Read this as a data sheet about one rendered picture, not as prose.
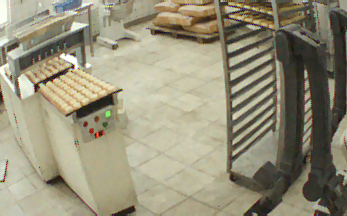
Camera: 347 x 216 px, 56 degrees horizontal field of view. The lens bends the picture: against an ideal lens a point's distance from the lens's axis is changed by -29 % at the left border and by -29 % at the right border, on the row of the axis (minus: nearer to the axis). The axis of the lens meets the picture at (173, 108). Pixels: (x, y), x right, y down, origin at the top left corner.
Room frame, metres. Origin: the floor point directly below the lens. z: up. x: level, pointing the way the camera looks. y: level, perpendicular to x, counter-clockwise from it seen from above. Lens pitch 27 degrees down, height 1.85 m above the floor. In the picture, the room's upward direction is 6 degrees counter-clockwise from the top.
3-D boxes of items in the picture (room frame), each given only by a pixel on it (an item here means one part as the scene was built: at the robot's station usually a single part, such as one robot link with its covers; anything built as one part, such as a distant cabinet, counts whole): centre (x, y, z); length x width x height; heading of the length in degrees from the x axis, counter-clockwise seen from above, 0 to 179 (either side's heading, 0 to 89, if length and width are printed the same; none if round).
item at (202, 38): (6.10, -0.42, 0.06); 1.20 x 0.80 x 0.11; 44
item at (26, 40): (2.77, 0.93, 1.25); 0.56 x 0.29 x 0.14; 126
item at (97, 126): (2.06, 0.42, 0.77); 0.24 x 0.04 x 0.14; 126
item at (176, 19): (5.96, -0.26, 0.32); 0.72 x 0.42 x 0.17; 46
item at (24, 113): (3.15, 1.21, 0.42); 1.28 x 0.72 x 0.84; 36
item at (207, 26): (5.89, -0.63, 0.19); 0.72 x 0.42 x 0.15; 136
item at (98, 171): (2.36, 0.63, 0.45); 0.70 x 0.34 x 0.90; 36
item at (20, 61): (2.77, 0.93, 1.01); 0.72 x 0.33 x 0.34; 126
